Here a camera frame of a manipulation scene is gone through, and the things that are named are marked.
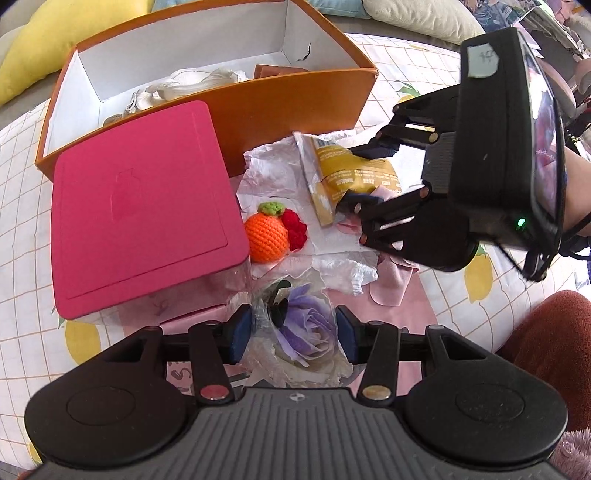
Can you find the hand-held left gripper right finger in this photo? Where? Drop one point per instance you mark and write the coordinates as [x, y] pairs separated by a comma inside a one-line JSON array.
[[347, 339]]

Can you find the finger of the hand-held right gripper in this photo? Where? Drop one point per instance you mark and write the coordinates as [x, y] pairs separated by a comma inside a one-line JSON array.
[[385, 143], [392, 217]]

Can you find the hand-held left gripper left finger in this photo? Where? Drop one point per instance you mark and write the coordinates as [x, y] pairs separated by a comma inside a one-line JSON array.
[[240, 334]]

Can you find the purple rose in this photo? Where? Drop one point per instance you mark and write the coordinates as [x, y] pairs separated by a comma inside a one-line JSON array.
[[309, 323]]

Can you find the yellow snack packet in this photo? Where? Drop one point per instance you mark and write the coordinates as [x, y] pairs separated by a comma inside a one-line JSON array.
[[351, 170]]

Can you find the pink cloth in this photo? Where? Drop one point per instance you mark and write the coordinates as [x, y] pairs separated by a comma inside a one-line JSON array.
[[392, 286]]

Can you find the red crochet berry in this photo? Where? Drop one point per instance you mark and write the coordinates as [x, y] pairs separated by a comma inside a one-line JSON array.
[[295, 226]]

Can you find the orange crochet fruit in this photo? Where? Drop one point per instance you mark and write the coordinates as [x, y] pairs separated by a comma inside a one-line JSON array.
[[265, 235]]

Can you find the orange cardboard box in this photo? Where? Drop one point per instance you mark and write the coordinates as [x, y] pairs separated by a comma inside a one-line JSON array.
[[286, 106]]

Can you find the white plastic bag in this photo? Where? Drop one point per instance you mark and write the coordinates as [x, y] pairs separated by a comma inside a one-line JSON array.
[[272, 166]]

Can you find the brown scrub sponge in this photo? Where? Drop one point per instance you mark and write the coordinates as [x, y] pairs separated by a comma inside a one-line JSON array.
[[277, 70]]

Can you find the person's right forearm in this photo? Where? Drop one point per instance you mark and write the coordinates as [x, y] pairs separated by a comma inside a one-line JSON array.
[[577, 194]]

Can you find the blue printed pillow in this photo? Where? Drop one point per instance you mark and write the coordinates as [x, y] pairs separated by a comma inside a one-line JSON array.
[[503, 11]]

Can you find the grey-green pillow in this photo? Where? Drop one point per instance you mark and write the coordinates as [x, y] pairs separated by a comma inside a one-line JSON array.
[[415, 18]]

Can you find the red lidded clear box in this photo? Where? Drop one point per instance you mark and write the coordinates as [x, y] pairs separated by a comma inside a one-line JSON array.
[[138, 207]]

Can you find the person's red-brown garment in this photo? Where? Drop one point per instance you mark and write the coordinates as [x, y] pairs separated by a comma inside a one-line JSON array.
[[554, 346]]

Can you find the lemon print checked tablecloth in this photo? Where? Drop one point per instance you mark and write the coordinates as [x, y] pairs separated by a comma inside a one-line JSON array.
[[27, 277]]

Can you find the pink fluffy fabric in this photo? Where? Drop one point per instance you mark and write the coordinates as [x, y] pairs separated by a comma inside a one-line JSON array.
[[575, 454]]

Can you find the yellow pillow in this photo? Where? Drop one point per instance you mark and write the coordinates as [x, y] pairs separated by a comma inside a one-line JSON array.
[[37, 50]]

